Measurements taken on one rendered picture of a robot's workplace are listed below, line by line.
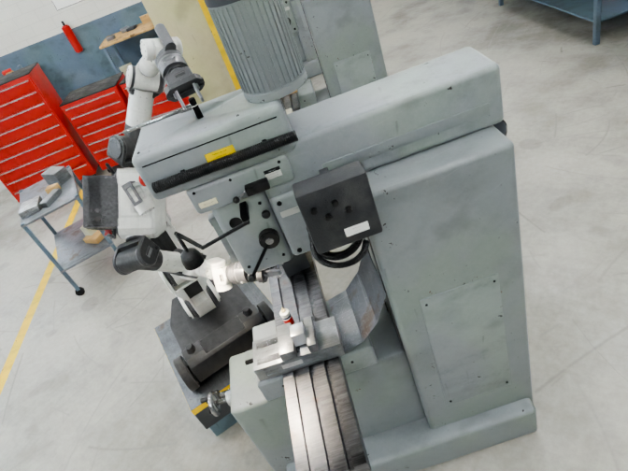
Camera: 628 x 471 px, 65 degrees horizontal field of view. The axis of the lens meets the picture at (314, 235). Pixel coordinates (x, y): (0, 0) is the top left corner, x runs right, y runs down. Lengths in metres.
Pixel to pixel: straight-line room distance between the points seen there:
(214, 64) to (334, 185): 2.13
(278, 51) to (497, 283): 1.12
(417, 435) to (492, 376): 0.47
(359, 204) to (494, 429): 1.51
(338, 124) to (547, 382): 1.86
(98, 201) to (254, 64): 0.90
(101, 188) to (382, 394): 1.46
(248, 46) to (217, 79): 1.93
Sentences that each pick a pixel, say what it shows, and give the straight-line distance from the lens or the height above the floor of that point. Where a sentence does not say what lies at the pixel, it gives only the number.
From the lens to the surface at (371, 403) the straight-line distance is 2.37.
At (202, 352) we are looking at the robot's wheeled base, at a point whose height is 0.60.
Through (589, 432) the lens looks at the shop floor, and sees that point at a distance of 2.76.
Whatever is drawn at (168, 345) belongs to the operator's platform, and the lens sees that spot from 3.20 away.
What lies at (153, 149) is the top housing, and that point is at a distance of 1.52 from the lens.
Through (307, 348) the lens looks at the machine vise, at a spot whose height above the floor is 0.97.
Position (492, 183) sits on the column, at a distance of 1.66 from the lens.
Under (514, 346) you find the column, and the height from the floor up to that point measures 0.60.
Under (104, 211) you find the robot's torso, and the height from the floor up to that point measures 1.61.
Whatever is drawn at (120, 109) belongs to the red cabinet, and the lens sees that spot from 6.61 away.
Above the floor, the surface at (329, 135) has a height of 1.73.
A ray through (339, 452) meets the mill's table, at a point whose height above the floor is 0.90.
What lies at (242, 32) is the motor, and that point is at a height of 2.09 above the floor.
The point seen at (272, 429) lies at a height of 0.50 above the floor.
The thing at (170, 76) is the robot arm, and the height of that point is 2.01.
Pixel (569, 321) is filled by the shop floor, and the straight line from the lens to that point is 3.13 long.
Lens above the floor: 2.41
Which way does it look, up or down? 36 degrees down
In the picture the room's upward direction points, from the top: 22 degrees counter-clockwise
